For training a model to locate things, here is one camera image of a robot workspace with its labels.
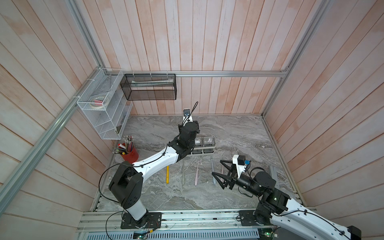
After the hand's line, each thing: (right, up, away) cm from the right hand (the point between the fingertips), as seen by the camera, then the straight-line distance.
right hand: (217, 167), depth 67 cm
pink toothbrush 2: (+8, -9, +23) cm, 26 cm away
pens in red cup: (-53, +5, +22) cm, 58 cm away
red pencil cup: (-48, 0, +21) cm, 52 cm away
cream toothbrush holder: (-2, +6, +37) cm, 37 cm away
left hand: (-12, +23, +14) cm, 30 cm away
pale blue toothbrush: (-2, -4, -5) cm, 7 cm away
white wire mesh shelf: (-54, +22, +10) cm, 59 cm away
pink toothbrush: (-8, -11, +21) cm, 25 cm away
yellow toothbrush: (-26, -10, +21) cm, 35 cm away
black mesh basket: (-37, +44, +23) cm, 62 cm away
